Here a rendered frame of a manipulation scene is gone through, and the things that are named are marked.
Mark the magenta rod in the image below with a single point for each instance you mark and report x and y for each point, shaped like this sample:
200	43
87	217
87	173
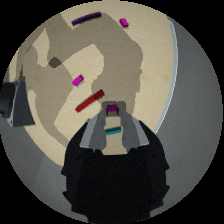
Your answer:
78	80
112	107
124	23

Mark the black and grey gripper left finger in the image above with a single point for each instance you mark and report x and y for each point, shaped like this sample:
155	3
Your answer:
88	138

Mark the turquoise rod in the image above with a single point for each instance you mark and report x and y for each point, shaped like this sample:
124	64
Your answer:
113	131

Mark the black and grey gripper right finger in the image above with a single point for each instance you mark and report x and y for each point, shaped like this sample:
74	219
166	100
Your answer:
137	135

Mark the dark purple rod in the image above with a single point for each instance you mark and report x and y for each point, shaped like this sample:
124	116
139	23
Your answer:
86	17

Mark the red rod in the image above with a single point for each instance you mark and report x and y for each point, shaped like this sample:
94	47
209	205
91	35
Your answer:
90	100

